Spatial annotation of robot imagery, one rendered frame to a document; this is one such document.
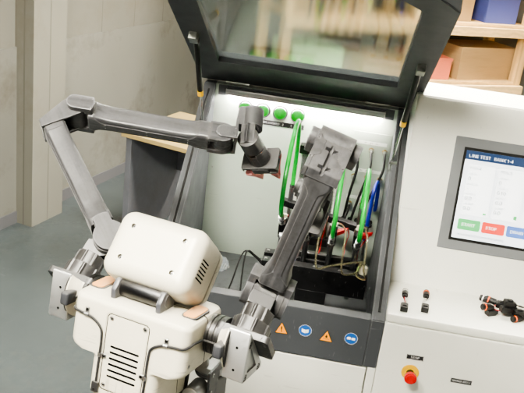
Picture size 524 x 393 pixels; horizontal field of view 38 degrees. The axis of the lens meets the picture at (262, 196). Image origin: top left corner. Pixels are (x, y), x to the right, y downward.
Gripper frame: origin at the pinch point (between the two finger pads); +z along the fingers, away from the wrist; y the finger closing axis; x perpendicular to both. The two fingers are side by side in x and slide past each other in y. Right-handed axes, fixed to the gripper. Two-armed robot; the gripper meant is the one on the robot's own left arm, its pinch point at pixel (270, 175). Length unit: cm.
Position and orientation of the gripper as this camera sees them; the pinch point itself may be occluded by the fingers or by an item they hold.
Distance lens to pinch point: 215.0
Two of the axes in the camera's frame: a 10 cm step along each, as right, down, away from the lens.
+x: -1.6, 8.7, -4.6
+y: -9.4, 0.1, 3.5
